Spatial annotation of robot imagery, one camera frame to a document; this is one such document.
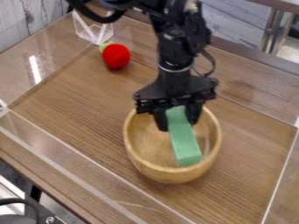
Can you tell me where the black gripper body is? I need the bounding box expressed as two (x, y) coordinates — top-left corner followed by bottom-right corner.
(134, 76), (219, 114)

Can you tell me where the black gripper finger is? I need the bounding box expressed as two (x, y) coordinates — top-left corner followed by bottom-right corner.
(154, 109), (168, 132)
(186, 101), (203, 125)

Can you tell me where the green rectangular stick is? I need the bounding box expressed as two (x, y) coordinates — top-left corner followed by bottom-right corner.
(166, 106), (202, 167)

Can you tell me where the brown wooden bowl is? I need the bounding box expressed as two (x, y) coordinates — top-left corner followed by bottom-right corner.
(123, 108), (222, 185)

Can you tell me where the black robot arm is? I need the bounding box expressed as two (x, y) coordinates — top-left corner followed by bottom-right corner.
(66, 0), (219, 131)

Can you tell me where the red felt strawberry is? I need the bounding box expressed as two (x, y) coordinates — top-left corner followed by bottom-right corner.
(99, 42), (131, 69)

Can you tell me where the clear acrylic front barrier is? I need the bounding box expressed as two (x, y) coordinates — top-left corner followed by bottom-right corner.
(0, 100), (196, 224)

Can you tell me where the black table leg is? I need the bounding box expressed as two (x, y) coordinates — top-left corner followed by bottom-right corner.
(30, 185), (43, 201)

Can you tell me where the clear acrylic corner bracket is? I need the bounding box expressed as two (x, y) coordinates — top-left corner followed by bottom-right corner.
(71, 11), (114, 46)

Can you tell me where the metal frame in background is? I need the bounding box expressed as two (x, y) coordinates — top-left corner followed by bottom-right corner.
(262, 9), (298, 55)

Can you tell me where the black cable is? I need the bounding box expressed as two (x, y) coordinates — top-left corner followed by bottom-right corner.
(0, 198), (40, 224)

